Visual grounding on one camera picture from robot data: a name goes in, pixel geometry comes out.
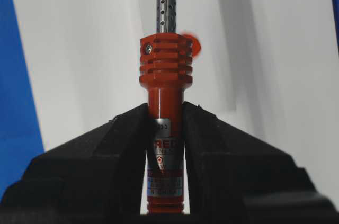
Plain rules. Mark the blue table cloth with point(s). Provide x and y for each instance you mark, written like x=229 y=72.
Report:
x=20 y=132

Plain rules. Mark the red handled soldering iron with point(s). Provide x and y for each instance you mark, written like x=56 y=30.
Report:
x=165 y=72

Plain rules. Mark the large white foam board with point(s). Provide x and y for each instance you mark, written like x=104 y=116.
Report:
x=267 y=67

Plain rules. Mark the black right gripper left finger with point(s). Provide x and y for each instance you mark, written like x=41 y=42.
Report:
x=94 y=178

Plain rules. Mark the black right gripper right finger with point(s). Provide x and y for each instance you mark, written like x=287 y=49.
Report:
x=234 y=177

